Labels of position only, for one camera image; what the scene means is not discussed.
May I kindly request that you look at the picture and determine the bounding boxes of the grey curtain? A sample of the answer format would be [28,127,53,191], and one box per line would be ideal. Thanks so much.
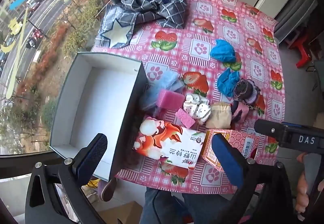
[275,0,318,45]

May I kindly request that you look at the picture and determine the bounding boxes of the leopard print scrunchie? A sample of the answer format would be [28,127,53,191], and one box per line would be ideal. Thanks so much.
[233,79,261,104]

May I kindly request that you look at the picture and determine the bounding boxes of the brown slipper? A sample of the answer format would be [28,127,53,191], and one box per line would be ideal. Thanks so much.
[97,177,118,202]

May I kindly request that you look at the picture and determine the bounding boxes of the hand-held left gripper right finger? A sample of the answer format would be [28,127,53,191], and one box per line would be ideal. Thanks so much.
[211,133,296,224]

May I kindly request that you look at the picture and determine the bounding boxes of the pink strawberry paw tablecloth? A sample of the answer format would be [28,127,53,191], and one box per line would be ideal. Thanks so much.
[91,0,286,194]

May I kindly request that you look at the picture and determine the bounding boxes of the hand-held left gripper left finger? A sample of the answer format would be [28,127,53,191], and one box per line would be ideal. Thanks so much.
[25,133,109,224]

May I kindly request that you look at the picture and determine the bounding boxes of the beige cloth pouch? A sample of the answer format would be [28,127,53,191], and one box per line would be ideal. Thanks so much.
[206,103,232,129]

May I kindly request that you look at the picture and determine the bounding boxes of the pink and yellow carton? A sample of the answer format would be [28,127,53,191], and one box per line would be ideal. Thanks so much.
[201,128,261,171]

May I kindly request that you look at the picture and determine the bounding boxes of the white storage box dark outside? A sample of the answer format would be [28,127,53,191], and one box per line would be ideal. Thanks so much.
[49,52,148,181]

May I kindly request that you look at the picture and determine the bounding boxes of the fluffy light blue cloth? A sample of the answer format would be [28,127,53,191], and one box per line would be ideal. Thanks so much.
[142,70,186,113]

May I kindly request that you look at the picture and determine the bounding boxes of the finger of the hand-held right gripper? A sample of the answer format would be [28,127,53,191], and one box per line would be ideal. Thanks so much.
[254,119,288,137]

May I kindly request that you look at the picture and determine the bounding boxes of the large pink sponge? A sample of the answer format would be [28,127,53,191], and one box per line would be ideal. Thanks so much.
[157,89,186,108]

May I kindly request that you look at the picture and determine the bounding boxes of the small light pink sponge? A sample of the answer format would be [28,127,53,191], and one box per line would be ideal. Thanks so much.
[175,108,196,128]

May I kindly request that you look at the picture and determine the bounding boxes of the grey plaid blanket with star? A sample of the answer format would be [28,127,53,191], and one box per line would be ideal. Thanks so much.
[97,0,188,49]

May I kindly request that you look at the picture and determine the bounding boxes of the person's blue jeans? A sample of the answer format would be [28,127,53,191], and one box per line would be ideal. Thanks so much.
[142,186,243,224]

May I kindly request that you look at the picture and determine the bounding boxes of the person's right hand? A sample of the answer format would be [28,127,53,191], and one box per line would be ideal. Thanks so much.
[295,152,314,214]

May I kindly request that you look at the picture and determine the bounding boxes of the fox print tissue pack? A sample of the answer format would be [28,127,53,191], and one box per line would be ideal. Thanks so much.
[133,116,206,170]

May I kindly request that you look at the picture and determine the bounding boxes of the white polka dot scrunchie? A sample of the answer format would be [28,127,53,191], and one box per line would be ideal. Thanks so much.
[183,94,212,125]

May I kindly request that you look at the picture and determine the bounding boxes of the red plastic stool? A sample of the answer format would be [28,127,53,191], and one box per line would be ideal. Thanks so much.
[289,34,313,68]

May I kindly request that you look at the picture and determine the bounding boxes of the cardboard box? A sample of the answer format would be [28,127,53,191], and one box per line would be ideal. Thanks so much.
[97,201,143,224]

